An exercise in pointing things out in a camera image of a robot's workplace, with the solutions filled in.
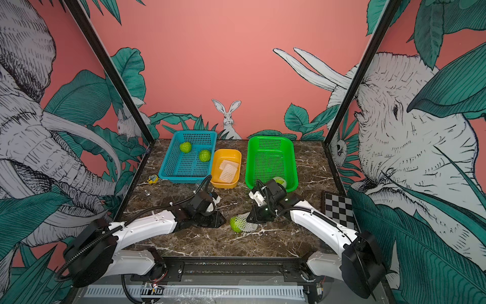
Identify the white foam net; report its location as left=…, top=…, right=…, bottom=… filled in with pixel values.
left=219, top=160, right=240, bottom=184
left=236, top=212, right=258, bottom=233

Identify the bright green plastic basket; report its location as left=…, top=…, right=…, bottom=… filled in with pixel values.
left=245, top=136, right=299, bottom=193

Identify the teal plastic basket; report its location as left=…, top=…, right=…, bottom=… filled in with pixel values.
left=158, top=130, right=217, bottom=184

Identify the yellow plastic tub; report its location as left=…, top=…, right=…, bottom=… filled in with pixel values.
left=211, top=149, right=242, bottom=189

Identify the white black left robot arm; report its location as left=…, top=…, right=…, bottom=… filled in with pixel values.
left=54, top=176, right=226, bottom=288

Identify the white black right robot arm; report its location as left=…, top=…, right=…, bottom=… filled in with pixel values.
left=247, top=179, right=387, bottom=298

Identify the white foam net in tub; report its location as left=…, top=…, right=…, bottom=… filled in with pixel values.
left=219, top=160, right=240, bottom=184

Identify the green custard apple back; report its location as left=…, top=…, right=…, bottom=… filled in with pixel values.
left=179, top=141, right=192, bottom=153

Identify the small yellow blue object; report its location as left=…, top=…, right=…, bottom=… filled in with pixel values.
left=148, top=175, right=159, bottom=184

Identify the black white checkerboard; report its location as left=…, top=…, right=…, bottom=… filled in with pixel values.
left=321, top=191, right=358, bottom=230

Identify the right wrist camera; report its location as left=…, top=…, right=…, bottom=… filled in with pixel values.
left=249, top=191, right=267, bottom=207

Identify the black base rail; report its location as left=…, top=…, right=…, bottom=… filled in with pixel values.
left=130, top=255, right=384, bottom=286

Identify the black left frame post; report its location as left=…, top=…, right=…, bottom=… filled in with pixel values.
left=63, top=0, right=155, bottom=145

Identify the black frame post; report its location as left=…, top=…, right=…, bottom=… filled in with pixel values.
left=323, top=0, right=402, bottom=148
left=63, top=0, right=155, bottom=145

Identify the black right frame post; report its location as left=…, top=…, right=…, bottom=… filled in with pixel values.
left=323, top=0, right=402, bottom=148

